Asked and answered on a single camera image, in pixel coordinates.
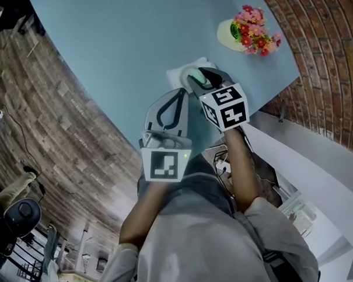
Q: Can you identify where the person's left forearm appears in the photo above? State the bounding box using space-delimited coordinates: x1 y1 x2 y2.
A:
116 178 170 246

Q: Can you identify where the white counter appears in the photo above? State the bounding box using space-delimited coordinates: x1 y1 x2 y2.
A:
241 106 353 282

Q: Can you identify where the white soap dish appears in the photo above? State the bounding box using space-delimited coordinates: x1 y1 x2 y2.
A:
165 55 219 92

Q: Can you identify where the thin black cable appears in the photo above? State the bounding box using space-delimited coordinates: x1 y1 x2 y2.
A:
1 103 41 172

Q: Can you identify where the person's right forearm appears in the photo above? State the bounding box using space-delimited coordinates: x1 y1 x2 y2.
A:
223 124 264 215

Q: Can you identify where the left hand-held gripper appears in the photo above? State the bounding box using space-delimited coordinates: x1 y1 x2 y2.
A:
137 88 194 184

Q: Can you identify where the black chair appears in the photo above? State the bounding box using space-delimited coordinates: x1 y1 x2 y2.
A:
0 0 46 38

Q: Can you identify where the black metal rack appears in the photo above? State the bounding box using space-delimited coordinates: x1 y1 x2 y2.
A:
0 225 69 282

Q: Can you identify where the white flower pot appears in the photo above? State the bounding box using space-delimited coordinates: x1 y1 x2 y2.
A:
216 18 249 53

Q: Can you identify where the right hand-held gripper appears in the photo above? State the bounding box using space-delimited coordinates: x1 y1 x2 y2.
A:
186 64 251 134

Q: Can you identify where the white power adapter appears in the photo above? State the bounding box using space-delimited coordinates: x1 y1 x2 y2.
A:
217 159 232 173

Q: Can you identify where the black round device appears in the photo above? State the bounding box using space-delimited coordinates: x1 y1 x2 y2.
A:
3 197 43 236

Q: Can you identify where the pink and red flower bunch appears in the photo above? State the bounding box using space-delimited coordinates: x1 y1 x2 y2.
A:
229 3 283 58

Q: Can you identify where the person's grey shirt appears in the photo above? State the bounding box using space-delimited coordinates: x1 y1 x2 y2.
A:
89 148 321 282

